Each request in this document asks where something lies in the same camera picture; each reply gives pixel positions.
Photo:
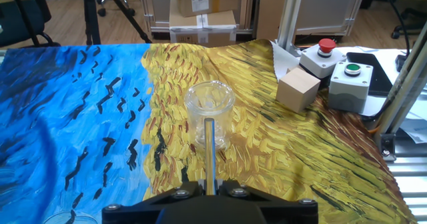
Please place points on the dark office chair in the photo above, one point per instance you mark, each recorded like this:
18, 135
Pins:
16, 27

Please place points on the glass stirring rod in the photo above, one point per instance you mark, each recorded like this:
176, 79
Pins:
209, 150

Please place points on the black round stool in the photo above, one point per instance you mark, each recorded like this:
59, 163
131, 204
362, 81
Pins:
101, 11

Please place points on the brown cardboard panel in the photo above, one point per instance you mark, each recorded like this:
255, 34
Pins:
267, 14

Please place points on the thick-rimmed clear glass beaker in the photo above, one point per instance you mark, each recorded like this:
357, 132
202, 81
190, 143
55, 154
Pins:
197, 117

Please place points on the slim aluminium post with bracket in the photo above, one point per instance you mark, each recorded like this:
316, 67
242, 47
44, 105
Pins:
405, 87

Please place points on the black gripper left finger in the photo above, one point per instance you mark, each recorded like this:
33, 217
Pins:
133, 212

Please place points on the wooden cube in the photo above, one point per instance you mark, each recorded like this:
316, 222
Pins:
295, 89

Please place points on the painted wheat field cloth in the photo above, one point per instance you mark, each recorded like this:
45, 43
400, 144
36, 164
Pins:
100, 117

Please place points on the green button box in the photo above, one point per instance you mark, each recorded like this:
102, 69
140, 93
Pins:
348, 90

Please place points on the black tripod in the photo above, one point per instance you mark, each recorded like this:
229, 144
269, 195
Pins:
91, 20

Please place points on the aluminium frame post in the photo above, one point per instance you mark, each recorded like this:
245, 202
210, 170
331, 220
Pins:
290, 14

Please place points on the red button box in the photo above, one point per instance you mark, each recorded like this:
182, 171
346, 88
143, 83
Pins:
318, 64

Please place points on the black flat device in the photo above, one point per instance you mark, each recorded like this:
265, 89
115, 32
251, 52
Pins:
380, 77

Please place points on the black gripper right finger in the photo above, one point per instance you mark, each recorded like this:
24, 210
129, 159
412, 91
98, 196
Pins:
290, 212

